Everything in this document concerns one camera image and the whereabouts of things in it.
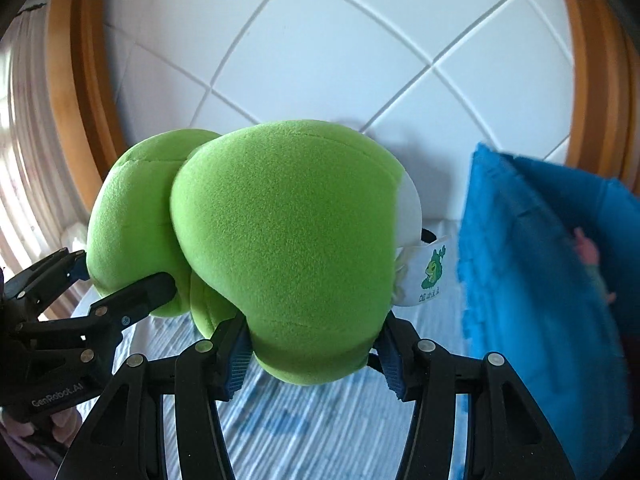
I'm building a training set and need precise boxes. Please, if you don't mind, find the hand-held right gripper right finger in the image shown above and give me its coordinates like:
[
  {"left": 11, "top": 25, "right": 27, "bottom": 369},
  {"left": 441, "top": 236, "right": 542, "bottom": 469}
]
[{"left": 372, "top": 320, "right": 576, "bottom": 480}]

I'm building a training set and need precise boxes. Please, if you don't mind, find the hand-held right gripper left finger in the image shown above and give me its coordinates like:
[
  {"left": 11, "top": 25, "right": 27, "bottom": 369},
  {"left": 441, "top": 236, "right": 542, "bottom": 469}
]
[{"left": 70, "top": 317, "right": 251, "bottom": 480}]

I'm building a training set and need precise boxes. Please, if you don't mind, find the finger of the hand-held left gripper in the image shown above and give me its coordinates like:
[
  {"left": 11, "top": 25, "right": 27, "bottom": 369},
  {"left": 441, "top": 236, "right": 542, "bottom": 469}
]
[
  {"left": 2, "top": 247, "right": 88, "bottom": 321},
  {"left": 15, "top": 272, "right": 178, "bottom": 361}
]

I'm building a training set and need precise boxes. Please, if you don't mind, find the green frog plush toy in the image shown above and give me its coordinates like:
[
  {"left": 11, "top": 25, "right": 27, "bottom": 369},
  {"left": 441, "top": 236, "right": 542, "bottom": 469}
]
[{"left": 86, "top": 119, "right": 461, "bottom": 388}]

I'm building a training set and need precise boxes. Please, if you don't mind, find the blue plastic crate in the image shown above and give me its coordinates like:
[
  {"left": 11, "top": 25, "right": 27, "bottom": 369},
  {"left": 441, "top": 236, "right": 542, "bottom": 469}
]
[{"left": 457, "top": 142, "right": 636, "bottom": 480}]

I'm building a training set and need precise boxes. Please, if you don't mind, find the blue pig plush toy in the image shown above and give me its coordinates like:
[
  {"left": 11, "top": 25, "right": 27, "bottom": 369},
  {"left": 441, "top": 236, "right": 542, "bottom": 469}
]
[{"left": 572, "top": 227, "right": 618, "bottom": 303}]

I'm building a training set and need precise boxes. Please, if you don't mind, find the sheer window curtain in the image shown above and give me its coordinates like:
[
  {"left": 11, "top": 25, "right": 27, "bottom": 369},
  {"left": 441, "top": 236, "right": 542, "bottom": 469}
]
[{"left": 0, "top": 10, "right": 91, "bottom": 281}]

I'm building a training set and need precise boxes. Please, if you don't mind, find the wooden headboard frame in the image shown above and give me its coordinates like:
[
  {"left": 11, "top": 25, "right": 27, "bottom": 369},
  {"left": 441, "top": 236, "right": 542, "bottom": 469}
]
[
  {"left": 552, "top": 0, "right": 640, "bottom": 186},
  {"left": 47, "top": 0, "right": 128, "bottom": 171}
]

